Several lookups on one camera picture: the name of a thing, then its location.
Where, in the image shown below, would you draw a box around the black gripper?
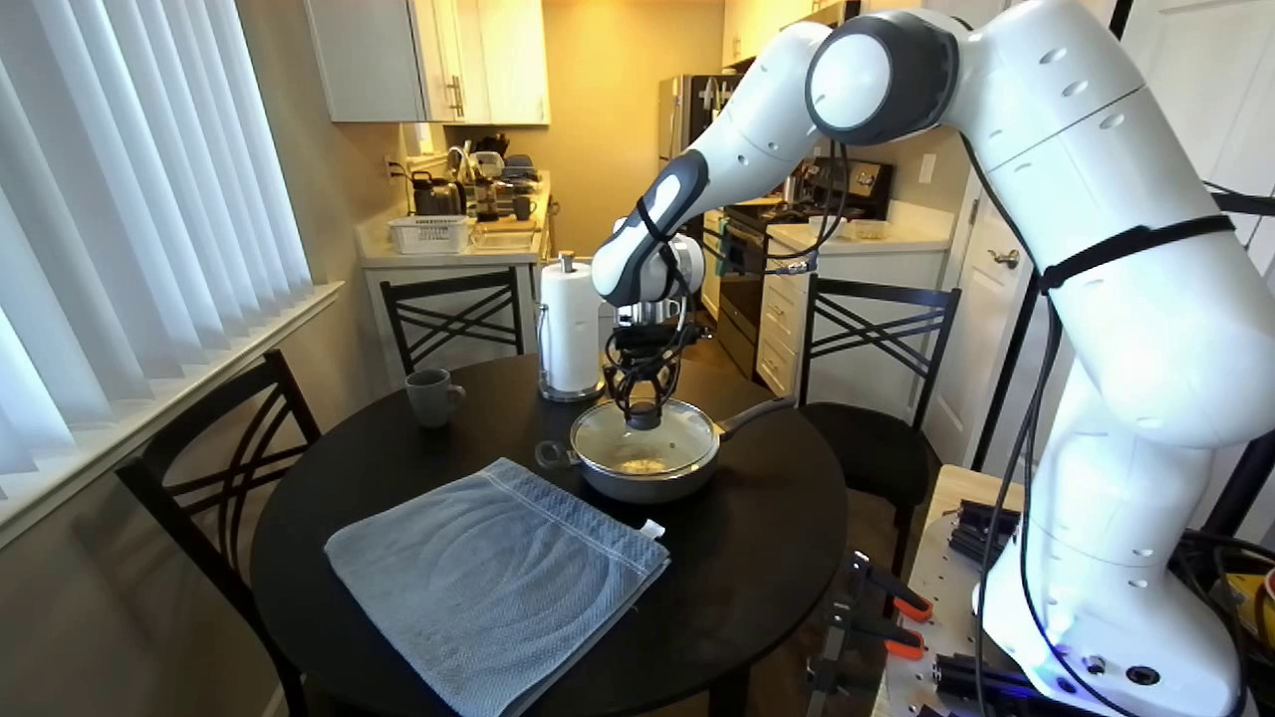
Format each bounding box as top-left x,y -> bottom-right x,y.
608,298 -> 688,432

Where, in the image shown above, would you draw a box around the clear glass lid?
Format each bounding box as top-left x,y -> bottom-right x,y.
570,395 -> 729,486

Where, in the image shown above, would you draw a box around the gray pan with cream interior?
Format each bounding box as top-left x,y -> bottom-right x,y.
530,395 -> 802,505

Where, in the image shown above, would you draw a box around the gray mug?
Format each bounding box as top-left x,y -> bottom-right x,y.
401,368 -> 470,433

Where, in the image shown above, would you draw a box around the blue-gray dish towel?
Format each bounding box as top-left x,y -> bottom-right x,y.
319,455 -> 677,717

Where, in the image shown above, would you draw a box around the clear tub on counter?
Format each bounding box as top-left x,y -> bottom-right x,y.
386,213 -> 478,261

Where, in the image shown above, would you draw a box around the black orange-tipped clamp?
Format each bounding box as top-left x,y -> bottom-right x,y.
825,599 -> 927,670
845,546 -> 938,631

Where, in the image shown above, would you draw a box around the gray robot mounting platform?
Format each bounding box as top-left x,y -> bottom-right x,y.
867,464 -> 1275,717

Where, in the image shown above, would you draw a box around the black adapter block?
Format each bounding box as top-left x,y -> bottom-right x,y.
944,497 -> 1017,571

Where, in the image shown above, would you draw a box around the white kitchen cabinets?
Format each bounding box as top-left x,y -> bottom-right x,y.
304,0 -> 555,132

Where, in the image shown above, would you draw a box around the white vertical window blinds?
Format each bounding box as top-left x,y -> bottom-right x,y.
0,0 -> 319,480

